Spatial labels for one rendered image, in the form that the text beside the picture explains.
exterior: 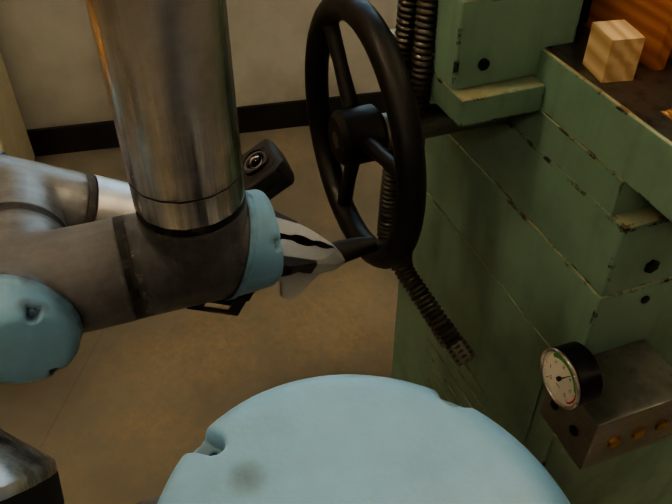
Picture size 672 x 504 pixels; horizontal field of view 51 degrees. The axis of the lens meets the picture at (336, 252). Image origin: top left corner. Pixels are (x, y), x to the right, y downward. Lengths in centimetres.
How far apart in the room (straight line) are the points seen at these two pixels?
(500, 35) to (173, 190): 39
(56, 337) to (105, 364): 117
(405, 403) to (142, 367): 143
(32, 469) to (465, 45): 58
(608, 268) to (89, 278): 48
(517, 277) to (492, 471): 69
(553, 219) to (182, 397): 98
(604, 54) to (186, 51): 42
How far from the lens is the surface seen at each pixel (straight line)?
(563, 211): 77
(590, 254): 75
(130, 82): 41
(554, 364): 74
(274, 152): 61
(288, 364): 158
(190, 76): 41
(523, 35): 74
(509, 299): 91
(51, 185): 58
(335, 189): 86
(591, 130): 71
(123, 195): 60
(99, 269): 49
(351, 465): 20
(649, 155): 66
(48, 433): 158
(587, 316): 78
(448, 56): 72
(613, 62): 70
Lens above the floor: 121
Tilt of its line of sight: 41 degrees down
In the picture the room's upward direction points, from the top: straight up
